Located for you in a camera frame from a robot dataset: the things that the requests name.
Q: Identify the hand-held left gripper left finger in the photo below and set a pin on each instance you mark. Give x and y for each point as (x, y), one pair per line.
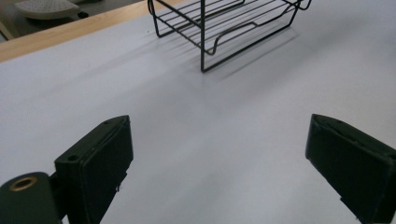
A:
(99, 161)

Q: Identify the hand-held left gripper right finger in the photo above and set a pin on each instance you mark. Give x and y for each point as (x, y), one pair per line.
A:
(351, 165)

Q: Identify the white table sheet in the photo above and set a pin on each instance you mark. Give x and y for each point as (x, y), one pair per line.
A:
(199, 124)

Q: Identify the wooden table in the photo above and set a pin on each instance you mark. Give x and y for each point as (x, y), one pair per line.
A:
(62, 34)

